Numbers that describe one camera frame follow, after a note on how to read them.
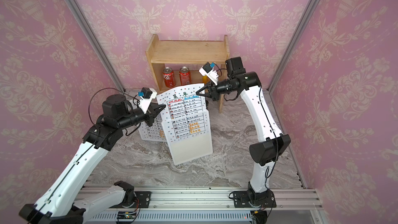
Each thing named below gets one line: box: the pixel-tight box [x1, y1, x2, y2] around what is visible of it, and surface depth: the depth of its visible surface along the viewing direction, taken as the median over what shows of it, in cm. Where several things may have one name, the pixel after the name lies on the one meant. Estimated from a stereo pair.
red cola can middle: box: [178, 65, 192, 86], surface depth 89 cm
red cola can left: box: [162, 66, 176, 88], surface depth 89 cm
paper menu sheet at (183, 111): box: [156, 83, 208, 143], surface depth 71 cm
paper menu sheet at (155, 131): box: [140, 115, 167, 140], surface depth 91 cm
